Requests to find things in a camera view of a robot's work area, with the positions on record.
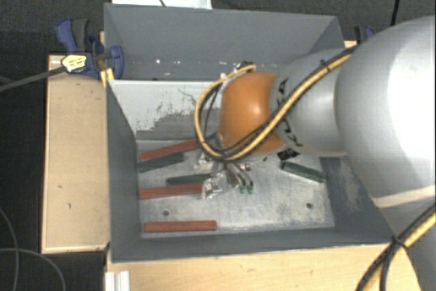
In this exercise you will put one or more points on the pale wood board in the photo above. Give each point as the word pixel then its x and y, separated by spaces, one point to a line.
pixel 75 160

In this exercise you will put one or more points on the dark green flat block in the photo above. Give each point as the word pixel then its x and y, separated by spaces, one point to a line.
pixel 160 162
pixel 303 172
pixel 187 179

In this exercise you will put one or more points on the red-brown flat block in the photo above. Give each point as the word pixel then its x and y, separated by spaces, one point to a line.
pixel 170 190
pixel 168 150
pixel 180 226

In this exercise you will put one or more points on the grey metal bin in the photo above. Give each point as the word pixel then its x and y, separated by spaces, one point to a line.
pixel 204 41

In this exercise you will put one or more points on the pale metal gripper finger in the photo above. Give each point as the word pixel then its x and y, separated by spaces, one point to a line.
pixel 211 190
pixel 219 179

